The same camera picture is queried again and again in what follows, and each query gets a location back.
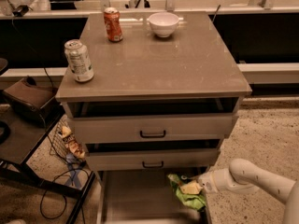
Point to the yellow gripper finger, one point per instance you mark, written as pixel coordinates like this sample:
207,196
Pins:
192,187

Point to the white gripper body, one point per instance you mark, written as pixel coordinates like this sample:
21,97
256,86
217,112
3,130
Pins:
207,182

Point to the green rice chip bag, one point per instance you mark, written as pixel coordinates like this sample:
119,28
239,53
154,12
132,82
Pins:
196,202

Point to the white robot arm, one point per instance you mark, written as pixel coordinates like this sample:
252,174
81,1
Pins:
242,176

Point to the open bottom drawer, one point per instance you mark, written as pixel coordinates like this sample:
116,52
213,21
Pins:
143,197

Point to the grey drawer cabinet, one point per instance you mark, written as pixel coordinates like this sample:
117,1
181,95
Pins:
189,73

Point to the snack bag in basket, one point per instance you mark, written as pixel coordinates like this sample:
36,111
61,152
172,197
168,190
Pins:
71,143

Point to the brown bag on side table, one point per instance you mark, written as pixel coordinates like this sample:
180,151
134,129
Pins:
30,101

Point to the white bowl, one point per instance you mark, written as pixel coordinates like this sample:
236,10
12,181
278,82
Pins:
163,24

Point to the silver green soda can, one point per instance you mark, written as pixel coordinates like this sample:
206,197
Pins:
78,60

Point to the black side table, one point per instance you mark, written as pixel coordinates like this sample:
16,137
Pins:
22,140

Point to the orange soda can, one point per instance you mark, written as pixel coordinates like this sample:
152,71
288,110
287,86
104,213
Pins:
112,24

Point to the top drawer with black handle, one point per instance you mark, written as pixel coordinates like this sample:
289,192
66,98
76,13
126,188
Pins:
152,128

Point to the drawer with black handle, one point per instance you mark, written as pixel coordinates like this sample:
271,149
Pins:
152,128
136,160

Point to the middle drawer with black handle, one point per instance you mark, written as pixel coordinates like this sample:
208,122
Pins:
136,160

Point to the wire basket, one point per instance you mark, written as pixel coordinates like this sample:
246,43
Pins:
57,145

